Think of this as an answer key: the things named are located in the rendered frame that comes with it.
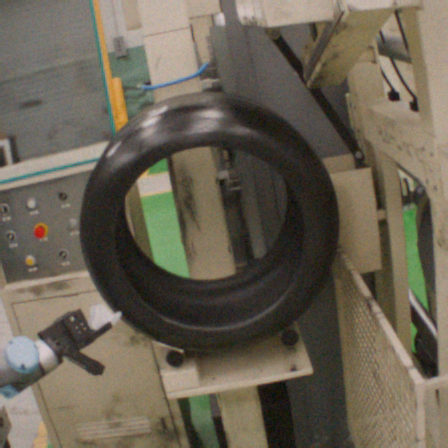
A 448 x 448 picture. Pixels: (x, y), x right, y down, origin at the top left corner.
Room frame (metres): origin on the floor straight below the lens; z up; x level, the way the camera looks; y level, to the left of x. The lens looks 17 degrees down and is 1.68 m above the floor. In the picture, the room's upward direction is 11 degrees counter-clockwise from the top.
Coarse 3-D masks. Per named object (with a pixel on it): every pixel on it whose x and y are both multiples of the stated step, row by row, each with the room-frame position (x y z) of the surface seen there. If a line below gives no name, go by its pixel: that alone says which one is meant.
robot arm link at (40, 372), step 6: (42, 366) 1.33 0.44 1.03; (36, 372) 1.32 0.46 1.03; (42, 372) 1.33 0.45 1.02; (36, 378) 1.32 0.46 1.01; (12, 384) 1.28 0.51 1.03; (18, 384) 1.27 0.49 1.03; (24, 384) 1.28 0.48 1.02; (30, 384) 1.31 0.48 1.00; (0, 390) 1.29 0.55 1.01; (6, 390) 1.27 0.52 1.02; (12, 390) 1.27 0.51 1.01; (18, 390) 1.29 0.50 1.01; (6, 396) 1.27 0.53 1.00; (12, 396) 1.28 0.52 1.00
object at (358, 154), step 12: (288, 48) 1.85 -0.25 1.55; (288, 60) 1.85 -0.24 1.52; (300, 72) 1.85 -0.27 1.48; (312, 96) 1.87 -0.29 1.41; (324, 96) 1.85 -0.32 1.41; (324, 108) 1.85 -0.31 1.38; (336, 120) 1.85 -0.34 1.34; (348, 132) 1.85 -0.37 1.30; (348, 144) 1.85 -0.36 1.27; (360, 156) 1.85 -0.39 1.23
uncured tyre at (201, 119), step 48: (192, 96) 1.66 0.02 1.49; (240, 96) 1.73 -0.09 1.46; (144, 144) 1.51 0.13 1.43; (192, 144) 1.50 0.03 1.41; (240, 144) 1.50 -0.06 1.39; (288, 144) 1.52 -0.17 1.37; (96, 192) 1.52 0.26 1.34; (288, 192) 1.79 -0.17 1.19; (96, 240) 1.51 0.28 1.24; (288, 240) 1.79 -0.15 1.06; (336, 240) 1.54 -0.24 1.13; (96, 288) 1.55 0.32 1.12; (144, 288) 1.77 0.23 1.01; (192, 288) 1.79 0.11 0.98; (240, 288) 1.79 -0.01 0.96; (288, 288) 1.51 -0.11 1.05; (192, 336) 1.51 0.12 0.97; (240, 336) 1.51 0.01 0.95
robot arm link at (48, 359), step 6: (36, 342) 1.38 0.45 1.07; (42, 342) 1.37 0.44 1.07; (42, 348) 1.36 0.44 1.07; (48, 348) 1.36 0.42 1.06; (42, 354) 1.35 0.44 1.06; (48, 354) 1.35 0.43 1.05; (54, 354) 1.36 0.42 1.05; (42, 360) 1.34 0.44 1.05; (48, 360) 1.35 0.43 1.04; (54, 360) 1.35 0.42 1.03; (48, 366) 1.34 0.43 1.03; (54, 366) 1.36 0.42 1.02; (48, 372) 1.35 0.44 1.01
